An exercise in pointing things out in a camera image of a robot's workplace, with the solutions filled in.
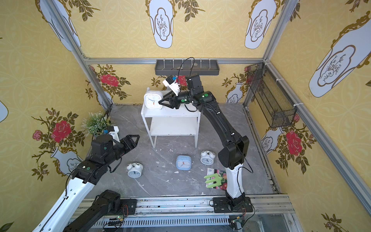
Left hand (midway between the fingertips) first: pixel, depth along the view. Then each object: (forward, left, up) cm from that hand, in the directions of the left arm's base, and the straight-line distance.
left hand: (138, 138), depth 74 cm
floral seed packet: (-12, -46, -23) cm, 53 cm away
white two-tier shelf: (+16, -14, -8) cm, 23 cm away
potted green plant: (+15, +30, -6) cm, 34 cm away
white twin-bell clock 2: (-5, -37, -15) cm, 40 cm away
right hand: (+12, -12, +14) cm, 22 cm away
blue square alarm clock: (-6, -23, -17) cm, 29 cm away
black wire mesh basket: (+19, -77, +5) cm, 80 cm away
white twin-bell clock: (-11, +4, -16) cm, 20 cm away
